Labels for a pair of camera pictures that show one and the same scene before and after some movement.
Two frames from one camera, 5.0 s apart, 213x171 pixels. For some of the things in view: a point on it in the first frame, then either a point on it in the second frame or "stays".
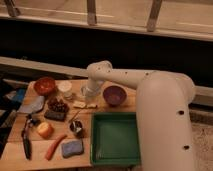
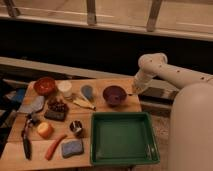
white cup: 65,86 stays
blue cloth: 20,94 stays
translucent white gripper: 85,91 → 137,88
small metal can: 77,127 stays
